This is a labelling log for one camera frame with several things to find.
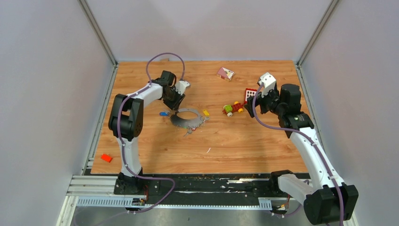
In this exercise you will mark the orange red brick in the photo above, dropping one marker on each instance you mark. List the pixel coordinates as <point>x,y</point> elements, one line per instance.
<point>106,158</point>

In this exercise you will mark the toy brick car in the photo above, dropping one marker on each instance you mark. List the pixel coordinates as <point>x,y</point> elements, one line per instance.
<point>229,110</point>

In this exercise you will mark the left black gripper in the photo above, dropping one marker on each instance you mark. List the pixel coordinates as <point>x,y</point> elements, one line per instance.
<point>175,105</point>

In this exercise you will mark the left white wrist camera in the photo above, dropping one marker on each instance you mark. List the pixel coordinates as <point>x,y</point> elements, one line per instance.
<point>181,86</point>

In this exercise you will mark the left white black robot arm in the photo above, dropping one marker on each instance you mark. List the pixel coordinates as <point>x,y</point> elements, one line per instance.
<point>127,120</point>

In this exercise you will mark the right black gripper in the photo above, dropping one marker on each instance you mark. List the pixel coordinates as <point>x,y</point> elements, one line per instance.
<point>259,100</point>

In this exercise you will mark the red white window brick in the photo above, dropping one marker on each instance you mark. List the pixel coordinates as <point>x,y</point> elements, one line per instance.
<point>249,93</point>

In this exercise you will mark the yellow key tag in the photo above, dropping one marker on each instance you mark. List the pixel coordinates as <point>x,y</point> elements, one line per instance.
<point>206,113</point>

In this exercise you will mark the pink picture block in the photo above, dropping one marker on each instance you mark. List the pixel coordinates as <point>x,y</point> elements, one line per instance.
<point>225,74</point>

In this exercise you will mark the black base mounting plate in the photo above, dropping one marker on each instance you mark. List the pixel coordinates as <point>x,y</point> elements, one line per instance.
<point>209,189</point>

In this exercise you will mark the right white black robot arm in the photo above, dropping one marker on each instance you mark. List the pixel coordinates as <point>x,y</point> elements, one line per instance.
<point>328,199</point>

